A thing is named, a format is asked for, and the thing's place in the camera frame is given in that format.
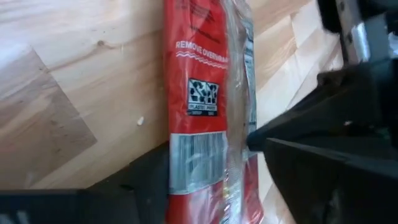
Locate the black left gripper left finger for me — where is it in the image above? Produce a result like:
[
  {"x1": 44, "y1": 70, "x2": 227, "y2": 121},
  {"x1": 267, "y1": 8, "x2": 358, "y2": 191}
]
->
[{"x1": 0, "y1": 141, "x2": 171, "y2": 224}]

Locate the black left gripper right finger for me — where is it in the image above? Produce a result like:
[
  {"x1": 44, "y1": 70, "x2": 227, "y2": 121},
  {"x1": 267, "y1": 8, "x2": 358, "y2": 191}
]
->
[{"x1": 246, "y1": 58, "x2": 398, "y2": 224}]

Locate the red popcorn bag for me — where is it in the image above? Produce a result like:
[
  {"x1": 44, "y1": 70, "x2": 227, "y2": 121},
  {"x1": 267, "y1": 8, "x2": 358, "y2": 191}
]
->
[{"x1": 162, "y1": 0, "x2": 265, "y2": 224}]

